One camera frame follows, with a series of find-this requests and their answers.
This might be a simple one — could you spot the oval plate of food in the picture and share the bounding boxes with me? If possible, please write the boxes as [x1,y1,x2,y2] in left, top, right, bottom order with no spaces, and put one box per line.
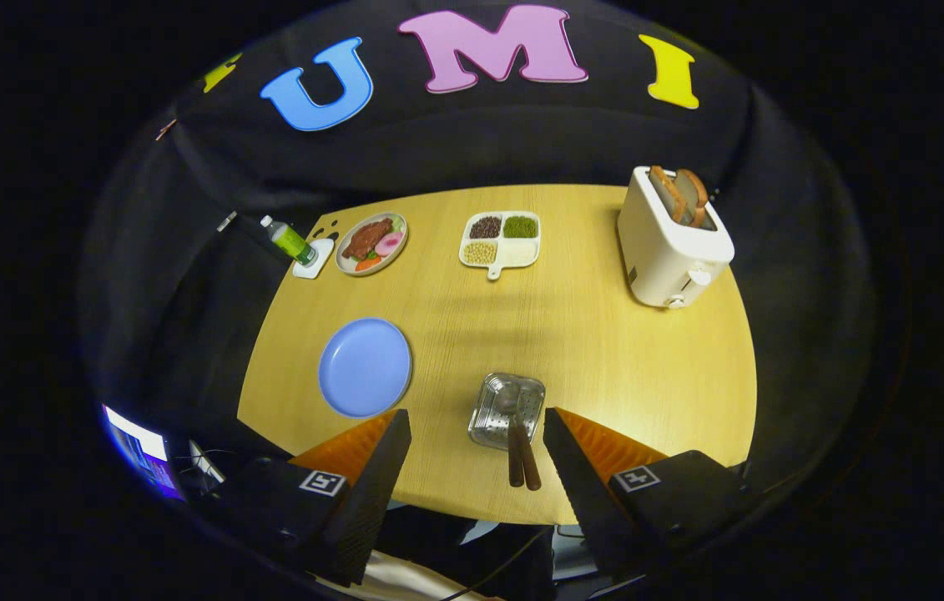
[335,211,409,277]

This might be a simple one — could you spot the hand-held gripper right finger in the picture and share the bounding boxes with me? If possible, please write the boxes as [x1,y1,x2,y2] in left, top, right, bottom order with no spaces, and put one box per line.
[543,407,773,585]

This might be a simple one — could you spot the white square coaster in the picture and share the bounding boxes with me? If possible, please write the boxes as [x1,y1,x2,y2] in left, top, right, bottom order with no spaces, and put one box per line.
[292,239,336,280]

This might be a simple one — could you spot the white toaster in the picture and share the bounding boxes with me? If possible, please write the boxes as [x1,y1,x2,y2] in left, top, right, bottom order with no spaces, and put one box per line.
[616,165,735,310]

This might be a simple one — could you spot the toast bread slice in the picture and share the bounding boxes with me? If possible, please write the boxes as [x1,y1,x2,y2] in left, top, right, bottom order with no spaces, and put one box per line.
[677,169,709,228]
[649,165,689,225]

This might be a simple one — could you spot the wooden handle fork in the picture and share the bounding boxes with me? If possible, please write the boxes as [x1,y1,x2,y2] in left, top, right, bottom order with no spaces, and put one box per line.
[505,384,525,488]

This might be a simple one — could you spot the black cable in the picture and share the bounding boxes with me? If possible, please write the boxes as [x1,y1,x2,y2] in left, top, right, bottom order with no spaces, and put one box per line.
[438,526,554,601]

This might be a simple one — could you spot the metal perforated tray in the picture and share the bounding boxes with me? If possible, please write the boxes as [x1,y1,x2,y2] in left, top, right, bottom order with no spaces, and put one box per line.
[467,372,547,452]

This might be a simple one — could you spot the white divided dish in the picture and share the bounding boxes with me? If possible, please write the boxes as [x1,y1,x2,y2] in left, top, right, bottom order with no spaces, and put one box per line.
[459,211,541,281]

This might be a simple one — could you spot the green drink bottle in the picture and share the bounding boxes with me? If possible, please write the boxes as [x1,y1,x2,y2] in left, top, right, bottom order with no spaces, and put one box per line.
[260,215,319,268]

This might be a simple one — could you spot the brown meat slice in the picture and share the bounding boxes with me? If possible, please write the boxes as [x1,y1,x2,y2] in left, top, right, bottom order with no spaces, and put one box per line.
[342,219,395,261]

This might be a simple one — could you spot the lit computer monitor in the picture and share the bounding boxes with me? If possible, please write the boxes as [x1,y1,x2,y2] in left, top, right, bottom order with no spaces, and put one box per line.
[102,404,184,502]

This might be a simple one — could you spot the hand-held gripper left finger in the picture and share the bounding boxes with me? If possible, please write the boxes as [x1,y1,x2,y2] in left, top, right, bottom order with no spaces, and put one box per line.
[188,408,412,587]

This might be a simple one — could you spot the wooden handle spoon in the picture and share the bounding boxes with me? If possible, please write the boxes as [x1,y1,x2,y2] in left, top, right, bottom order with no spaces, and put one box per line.
[495,386,543,492]

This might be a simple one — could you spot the blue plate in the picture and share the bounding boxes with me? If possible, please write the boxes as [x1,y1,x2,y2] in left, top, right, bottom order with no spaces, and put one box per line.
[318,317,413,419]

